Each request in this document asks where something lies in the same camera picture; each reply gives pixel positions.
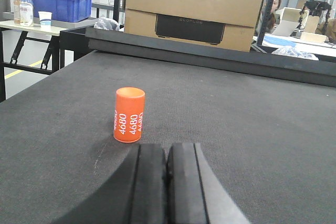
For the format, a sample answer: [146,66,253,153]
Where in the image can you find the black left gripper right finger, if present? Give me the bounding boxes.
[167,143,249,223]

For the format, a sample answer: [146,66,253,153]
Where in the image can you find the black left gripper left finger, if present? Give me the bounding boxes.
[55,144,166,223]

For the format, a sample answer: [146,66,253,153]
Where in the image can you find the orange 4680 cylinder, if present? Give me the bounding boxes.
[113,87,145,143]

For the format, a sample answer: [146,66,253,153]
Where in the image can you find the crumpled clear plastic bag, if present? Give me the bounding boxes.
[94,17,120,31]

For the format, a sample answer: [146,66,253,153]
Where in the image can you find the white folding table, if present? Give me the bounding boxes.
[1,18,98,74]

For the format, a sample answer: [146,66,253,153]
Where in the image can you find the large cardboard box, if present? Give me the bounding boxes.
[124,0,263,52]

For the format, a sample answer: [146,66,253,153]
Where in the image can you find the blue plastic crate on table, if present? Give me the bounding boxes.
[32,0,92,23]

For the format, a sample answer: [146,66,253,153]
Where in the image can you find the white paper cup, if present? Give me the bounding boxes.
[38,11,52,31]

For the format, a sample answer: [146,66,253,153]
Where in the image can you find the seated person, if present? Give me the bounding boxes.
[254,0,282,36]

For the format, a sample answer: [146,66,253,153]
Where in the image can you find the clear plastic bottle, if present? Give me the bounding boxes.
[19,0,34,27]

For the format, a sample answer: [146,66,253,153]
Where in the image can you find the black metal post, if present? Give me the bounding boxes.
[256,0,287,46]

